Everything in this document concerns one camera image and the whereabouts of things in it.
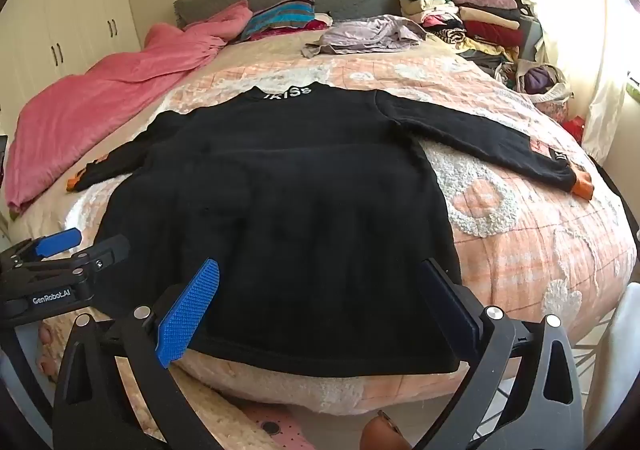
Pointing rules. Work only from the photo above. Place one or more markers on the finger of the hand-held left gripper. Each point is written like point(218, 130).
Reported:
point(60, 241)
point(107, 254)

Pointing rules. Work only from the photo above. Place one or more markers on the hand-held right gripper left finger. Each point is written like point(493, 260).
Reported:
point(187, 315)

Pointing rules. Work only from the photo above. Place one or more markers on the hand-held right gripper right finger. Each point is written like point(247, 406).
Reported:
point(447, 305)

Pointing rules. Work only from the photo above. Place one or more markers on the black sweater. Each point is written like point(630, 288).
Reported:
point(300, 205)

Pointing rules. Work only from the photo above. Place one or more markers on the pile of folded clothes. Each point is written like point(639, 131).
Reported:
point(490, 25)

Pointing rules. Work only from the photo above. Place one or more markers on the person's left hand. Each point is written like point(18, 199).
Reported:
point(47, 335)

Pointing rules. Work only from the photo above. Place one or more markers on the person's right hand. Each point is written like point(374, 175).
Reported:
point(380, 432)

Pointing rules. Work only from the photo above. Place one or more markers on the orange white tufted blanket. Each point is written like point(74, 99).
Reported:
point(525, 240)

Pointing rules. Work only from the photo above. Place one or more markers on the pink quilt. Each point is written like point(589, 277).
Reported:
point(100, 100)

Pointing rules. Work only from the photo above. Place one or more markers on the pink dotted cloth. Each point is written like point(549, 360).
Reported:
point(280, 430)

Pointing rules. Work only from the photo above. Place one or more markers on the white wardrobe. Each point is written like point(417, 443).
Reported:
point(65, 30)

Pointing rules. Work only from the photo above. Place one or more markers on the red bag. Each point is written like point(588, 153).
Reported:
point(576, 127)

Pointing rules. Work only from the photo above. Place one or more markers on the beige bed sheet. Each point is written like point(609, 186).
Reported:
point(280, 52)

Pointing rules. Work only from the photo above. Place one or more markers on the lilac garment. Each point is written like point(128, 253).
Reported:
point(365, 37)

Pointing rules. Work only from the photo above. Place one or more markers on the grey chair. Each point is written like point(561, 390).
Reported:
point(532, 37)

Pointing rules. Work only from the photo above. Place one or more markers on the green floral cloth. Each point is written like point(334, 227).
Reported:
point(634, 87)

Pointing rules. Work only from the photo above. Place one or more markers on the striped folded blanket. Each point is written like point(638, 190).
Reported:
point(280, 15)

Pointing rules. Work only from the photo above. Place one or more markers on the white curtain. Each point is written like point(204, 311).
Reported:
point(575, 30)

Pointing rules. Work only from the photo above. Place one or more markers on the magenta cloth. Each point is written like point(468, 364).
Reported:
point(317, 25)

